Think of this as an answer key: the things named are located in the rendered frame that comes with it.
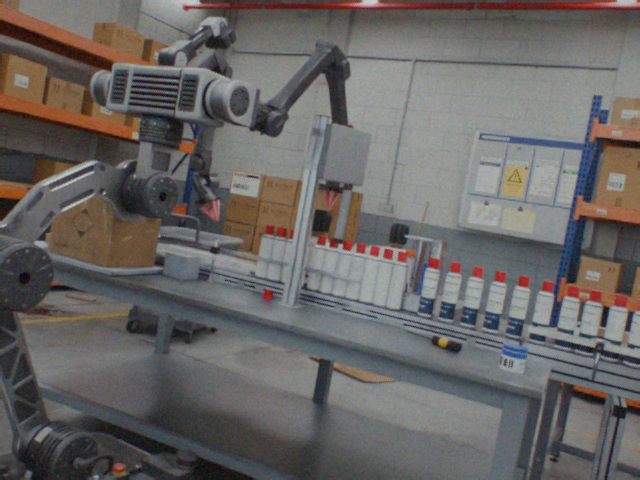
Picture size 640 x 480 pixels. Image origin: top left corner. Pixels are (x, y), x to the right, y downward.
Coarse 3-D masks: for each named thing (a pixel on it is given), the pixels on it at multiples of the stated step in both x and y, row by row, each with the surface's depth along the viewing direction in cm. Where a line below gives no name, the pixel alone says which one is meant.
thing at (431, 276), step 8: (432, 264) 217; (432, 272) 216; (424, 280) 218; (432, 280) 216; (424, 288) 217; (432, 288) 216; (424, 296) 217; (432, 296) 217; (424, 304) 217; (432, 304) 217; (424, 312) 217
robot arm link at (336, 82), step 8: (344, 64) 220; (328, 72) 228; (336, 72) 227; (344, 72) 222; (328, 80) 228; (336, 80) 226; (344, 80) 224; (336, 88) 229; (344, 88) 232; (336, 96) 231; (344, 96) 234; (336, 104) 234; (344, 104) 236; (336, 112) 237; (344, 112) 238; (336, 120) 239; (344, 120) 241
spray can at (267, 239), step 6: (270, 228) 242; (264, 234) 243; (270, 234) 242; (264, 240) 242; (270, 240) 242; (264, 246) 242; (270, 246) 242; (264, 252) 242; (270, 252) 242; (258, 264) 243; (264, 264) 242; (258, 270) 242; (264, 270) 242; (258, 276) 242; (264, 276) 242
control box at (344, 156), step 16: (336, 128) 215; (336, 144) 216; (352, 144) 220; (368, 144) 223; (320, 160) 218; (336, 160) 217; (352, 160) 221; (320, 176) 217; (336, 176) 218; (352, 176) 221
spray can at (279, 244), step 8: (280, 232) 240; (280, 240) 239; (272, 248) 241; (280, 248) 240; (272, 256) 240; (280, 256) 240; (272, 264) 240; (272, 272) 240; (280, 272) 241; (272, 280) 240
